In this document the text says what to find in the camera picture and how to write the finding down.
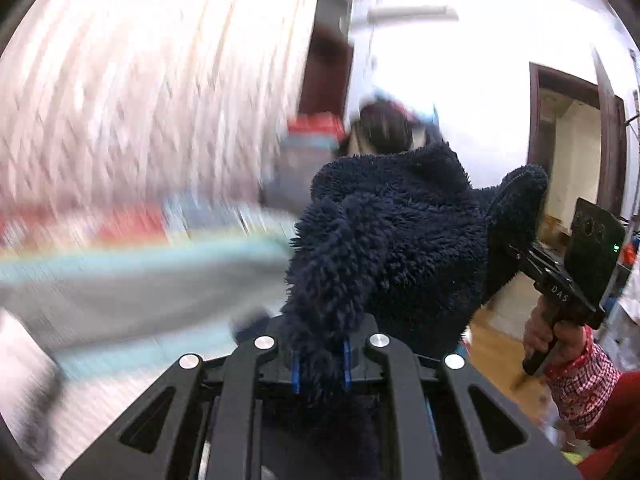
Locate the person's right forearm plaid sleeve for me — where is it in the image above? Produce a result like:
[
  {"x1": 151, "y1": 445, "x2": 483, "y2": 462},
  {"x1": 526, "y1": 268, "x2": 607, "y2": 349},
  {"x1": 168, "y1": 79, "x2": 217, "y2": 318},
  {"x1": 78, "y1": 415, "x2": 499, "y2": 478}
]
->
[{"x1": 544, "y1": 329, "x2": 625, "y2": 441}]

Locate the person's red clothing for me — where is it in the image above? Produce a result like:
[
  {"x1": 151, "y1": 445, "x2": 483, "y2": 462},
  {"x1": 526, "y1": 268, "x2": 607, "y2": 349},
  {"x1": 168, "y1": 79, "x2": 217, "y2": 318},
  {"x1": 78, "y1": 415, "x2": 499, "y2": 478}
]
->
[{"x1": 575, "y1": 370, "x2": 640, "y2": 480}]

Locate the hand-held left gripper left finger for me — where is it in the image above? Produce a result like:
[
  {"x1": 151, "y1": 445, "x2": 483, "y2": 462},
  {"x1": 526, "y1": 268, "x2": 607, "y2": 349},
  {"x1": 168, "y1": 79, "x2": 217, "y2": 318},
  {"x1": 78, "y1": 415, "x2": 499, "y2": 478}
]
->
[{"x1": 60, "y1": 316, "x2": 301, "y2": 480}]

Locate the dark wooden door frame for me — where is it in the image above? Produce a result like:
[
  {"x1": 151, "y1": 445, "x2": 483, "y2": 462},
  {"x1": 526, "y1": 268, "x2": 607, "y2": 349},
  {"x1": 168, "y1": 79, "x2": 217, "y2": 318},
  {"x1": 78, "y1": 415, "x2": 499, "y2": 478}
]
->
[{"x1": 527, "y1": 50, "x2": 630, "y2": 223}]

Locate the dark brown wardrobe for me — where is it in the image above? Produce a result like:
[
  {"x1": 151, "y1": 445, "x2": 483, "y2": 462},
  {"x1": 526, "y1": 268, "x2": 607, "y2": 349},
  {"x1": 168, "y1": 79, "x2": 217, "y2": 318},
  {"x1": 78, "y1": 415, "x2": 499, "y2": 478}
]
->
[{"x1": 296, "y1": 0, "x2": 357, "y2": 128}]

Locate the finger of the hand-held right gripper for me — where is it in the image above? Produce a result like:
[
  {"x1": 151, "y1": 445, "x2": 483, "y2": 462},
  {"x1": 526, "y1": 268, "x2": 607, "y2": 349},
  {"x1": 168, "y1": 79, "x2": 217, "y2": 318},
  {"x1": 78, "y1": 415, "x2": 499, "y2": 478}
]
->
[{"x1": 505, "y1": 242, "x2": 556, "y2": 286}]

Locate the red storage box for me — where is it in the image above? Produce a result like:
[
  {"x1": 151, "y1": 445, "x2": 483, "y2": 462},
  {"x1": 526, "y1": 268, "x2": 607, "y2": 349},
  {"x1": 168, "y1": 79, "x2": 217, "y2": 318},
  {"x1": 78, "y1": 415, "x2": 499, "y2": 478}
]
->
[{"x1": 286, "y1": 112, "x2": 348, "y2": 153}]

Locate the white air conditioner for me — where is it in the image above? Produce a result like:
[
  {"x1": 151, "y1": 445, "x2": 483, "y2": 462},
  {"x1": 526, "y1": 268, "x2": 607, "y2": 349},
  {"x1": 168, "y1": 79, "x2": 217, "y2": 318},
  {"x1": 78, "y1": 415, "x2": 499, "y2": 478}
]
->
[{"x1": 366, "y1": 4, "x2": 461, "y2": 25}]

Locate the navy fleece jacket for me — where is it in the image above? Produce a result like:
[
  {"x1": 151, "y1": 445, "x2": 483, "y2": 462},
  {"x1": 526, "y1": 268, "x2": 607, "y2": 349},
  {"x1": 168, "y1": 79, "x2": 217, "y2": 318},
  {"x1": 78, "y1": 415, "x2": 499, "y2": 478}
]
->
[{"x1": 257, "y1": 140, "x2": 551, "y2": 480}]

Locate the person's right hand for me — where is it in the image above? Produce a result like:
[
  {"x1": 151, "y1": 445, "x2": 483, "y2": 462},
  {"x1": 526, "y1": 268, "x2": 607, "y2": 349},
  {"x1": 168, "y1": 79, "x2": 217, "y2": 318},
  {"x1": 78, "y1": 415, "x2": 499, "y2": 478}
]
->
[{"x1": 522, "y1": 302, "x2": 587, "y2": 367}]

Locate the leaf print curtain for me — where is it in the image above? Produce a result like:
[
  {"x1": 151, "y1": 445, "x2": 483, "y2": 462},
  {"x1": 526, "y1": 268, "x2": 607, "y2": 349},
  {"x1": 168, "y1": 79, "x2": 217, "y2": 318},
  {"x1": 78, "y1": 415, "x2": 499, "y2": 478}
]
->
[{"x1": 0, "y1": 0, "x2": 333, "y2": 221}]

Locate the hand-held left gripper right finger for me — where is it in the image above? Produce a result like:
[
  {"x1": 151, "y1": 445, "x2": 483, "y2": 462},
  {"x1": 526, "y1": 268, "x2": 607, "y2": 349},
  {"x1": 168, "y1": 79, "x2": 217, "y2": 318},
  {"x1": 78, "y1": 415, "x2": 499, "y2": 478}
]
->
[{"x1": 342, "y1": 314, "x2": 583, "y2": 480}]

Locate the person's head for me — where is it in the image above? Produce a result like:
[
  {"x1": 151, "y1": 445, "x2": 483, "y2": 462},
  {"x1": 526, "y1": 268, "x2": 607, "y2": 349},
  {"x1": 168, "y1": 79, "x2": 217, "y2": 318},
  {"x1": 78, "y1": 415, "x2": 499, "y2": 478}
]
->
[{"x1": 345, "y1": 90, "x2": 443, "y2": 157}]

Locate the teal patterned bed sheet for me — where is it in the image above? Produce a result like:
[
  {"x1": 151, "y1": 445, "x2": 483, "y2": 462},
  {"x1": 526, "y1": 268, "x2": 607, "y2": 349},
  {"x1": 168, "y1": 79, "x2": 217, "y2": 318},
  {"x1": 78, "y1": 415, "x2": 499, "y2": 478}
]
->
[{"x1": 0, "y1": 195, "x2": 303, "y2": 383}]

